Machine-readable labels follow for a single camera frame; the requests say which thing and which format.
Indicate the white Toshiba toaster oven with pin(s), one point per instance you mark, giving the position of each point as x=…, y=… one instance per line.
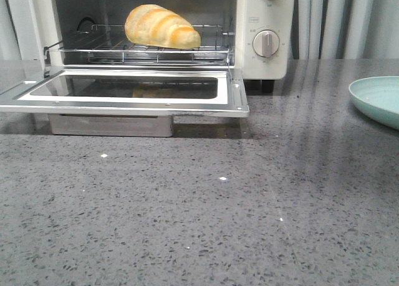
x=57, y=19

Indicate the glass oven door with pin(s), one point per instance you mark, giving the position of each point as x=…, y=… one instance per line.
x=130, y=92

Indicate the metal wire oven rack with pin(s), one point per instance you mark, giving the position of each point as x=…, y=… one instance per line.
x=108, y=45

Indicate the grey pleated curtain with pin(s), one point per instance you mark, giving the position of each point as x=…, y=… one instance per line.
x=323, y=29

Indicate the metal oven door handle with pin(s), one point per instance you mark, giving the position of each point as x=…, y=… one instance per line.
x=94, y=125

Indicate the lower oven control knob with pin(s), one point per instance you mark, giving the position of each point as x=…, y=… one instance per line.
x=266, y=43

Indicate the golden croissant bread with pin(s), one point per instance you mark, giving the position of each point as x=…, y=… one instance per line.
x=153, y=25

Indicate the light green plate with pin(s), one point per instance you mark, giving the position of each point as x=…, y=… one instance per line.
x=377, y=98

